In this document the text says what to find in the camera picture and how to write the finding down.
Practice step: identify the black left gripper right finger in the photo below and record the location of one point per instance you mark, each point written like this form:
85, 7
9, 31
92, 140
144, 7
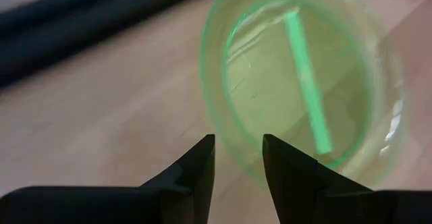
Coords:
324, 200

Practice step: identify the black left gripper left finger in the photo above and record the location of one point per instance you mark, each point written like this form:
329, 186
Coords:
118, 205

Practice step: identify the translucent green plastic plate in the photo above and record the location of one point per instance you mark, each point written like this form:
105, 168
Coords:
276, 82

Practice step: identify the black table edge rail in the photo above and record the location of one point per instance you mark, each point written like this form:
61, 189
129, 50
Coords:
67, 31

